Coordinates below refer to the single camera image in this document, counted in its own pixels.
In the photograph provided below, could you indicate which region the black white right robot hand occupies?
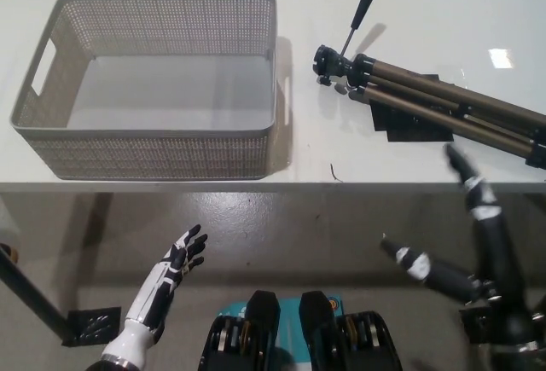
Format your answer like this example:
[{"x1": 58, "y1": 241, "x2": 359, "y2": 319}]
[{"x1": 380, "y1": 143, "x2": 537, "y2": 340}]

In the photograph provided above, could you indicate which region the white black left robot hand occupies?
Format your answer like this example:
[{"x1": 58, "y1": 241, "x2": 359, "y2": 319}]
[{"x1": 124, "y1": 224, "x2": 209, "y2": 340}]

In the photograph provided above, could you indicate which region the black textured floor plate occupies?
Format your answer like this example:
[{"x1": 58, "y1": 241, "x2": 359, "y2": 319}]
[
  {"x1": 459, "y1": 304, "x2": 490, "y2": 341},
  {"x1": 61, "y1": 305, "x2": 122, "y2": 346}
]

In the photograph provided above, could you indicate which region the bronze and black tripod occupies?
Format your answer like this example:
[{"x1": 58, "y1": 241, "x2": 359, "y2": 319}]
[{"x1": 313, "y1": 0, "x2": 546, "y2": 170}]

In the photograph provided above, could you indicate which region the grey perforated plastic basket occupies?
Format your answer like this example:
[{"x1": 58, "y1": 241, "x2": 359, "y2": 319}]
[{"x1": 8, "y1": 0, "x2": 293, "y2": 182}]

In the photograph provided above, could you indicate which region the black textured desk marker plate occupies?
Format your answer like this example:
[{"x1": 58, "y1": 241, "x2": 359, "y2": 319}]
[{"x1": 369, "y1": 72, "x2": 454, "y2": 145}]

